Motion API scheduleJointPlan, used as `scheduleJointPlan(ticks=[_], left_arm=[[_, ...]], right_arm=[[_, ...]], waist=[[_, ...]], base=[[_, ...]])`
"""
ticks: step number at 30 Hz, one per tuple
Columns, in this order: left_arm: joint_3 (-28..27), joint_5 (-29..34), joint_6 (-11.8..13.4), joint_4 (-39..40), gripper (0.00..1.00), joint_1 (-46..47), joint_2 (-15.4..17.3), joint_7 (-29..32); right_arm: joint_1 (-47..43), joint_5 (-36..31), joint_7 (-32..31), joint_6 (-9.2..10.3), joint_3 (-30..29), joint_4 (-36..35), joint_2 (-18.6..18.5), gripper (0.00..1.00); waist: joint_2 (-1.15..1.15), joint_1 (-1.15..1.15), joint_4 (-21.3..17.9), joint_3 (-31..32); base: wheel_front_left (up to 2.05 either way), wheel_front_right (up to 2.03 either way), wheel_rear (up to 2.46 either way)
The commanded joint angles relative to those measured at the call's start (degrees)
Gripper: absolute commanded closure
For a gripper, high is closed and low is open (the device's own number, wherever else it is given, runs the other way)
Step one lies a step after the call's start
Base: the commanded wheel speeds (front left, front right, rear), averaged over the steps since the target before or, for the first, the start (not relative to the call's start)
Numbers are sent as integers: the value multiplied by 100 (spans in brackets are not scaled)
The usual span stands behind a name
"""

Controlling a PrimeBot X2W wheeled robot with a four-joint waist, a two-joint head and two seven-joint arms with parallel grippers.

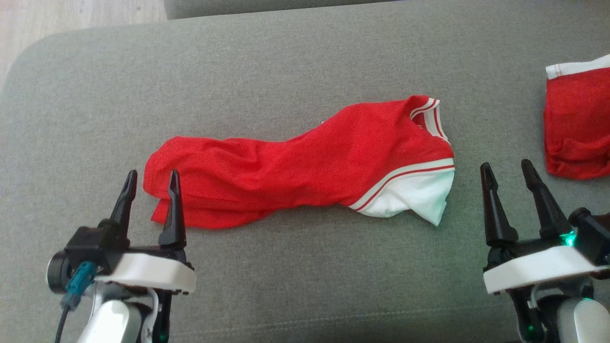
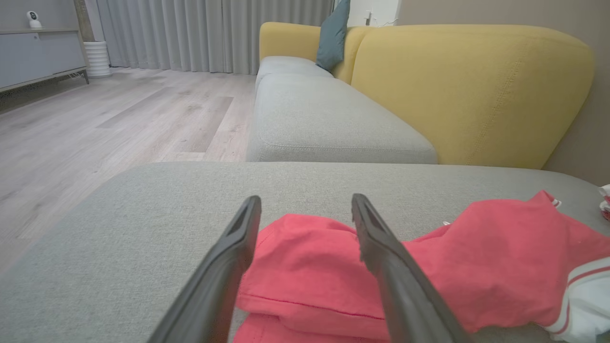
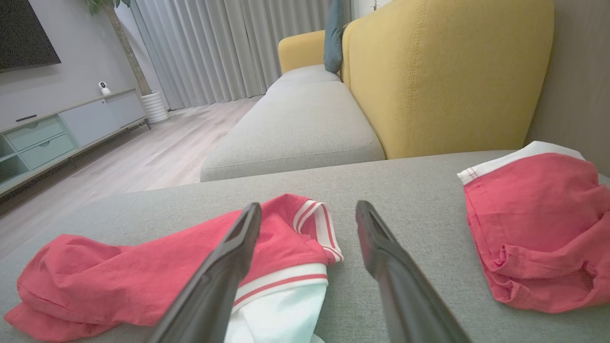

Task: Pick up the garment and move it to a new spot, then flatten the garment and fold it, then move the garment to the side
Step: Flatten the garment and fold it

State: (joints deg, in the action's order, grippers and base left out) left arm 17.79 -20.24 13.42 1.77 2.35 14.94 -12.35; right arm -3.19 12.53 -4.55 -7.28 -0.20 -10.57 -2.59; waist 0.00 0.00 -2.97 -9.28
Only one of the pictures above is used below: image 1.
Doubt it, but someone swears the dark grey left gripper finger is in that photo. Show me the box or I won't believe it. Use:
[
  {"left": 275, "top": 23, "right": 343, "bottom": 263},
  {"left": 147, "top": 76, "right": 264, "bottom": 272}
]
[
  {"left": 158, "top": 169, "right": 187, "bottom": 248},
  {"left": 109, "top": 170, "right": 139, "bottom": 234}
]

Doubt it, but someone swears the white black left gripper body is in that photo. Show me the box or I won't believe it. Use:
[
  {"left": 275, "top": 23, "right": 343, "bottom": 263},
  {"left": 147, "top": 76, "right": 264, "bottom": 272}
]
[{"left": 47, "top": 245, "right": 197, "bottom": 343}]

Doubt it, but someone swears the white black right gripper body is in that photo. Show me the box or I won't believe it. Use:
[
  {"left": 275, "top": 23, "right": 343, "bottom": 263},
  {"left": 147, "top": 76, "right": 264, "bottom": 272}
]
[{"left": 483, "top": 233, "right": 610, "bottom": 341}]

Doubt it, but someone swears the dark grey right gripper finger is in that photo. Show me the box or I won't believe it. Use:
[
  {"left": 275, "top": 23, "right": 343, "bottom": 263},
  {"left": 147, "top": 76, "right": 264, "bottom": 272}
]
[
  {"left": 479, "top": 162, "right": 519, "bottom": 247},
  {"left": 520, "top": 159, "right": 572, "bottom": 240}
]

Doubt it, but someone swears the red shorts white band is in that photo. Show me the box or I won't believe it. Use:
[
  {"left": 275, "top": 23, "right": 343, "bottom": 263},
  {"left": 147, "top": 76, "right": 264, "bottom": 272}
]
[{"left": 543, "top": 54, "right": 610, "bottom": 181}]

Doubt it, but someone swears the red basketball jersey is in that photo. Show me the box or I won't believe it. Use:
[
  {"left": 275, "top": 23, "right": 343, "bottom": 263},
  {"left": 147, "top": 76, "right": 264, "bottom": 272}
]
[{"left": 142, "top": 94, "right": 456, "bottom": 230}]

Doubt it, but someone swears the grey sofa seat cushion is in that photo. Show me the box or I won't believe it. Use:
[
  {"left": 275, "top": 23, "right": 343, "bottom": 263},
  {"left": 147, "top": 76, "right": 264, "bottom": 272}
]
[{"left": 0, "top": 0, "right": 610, "bottom": 343}]

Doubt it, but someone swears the grey sofa back cushion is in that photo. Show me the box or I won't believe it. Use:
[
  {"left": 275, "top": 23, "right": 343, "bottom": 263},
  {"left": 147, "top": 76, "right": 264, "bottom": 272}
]
[{"left": 163, "top": 0, "right": 406, "bottom": 20}]

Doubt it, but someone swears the black left cable teal plug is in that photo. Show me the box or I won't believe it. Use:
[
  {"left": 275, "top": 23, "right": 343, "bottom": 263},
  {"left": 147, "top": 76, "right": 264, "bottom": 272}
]
[{"left": 54, "top": 261, "right": 99, "bottom": 343}]

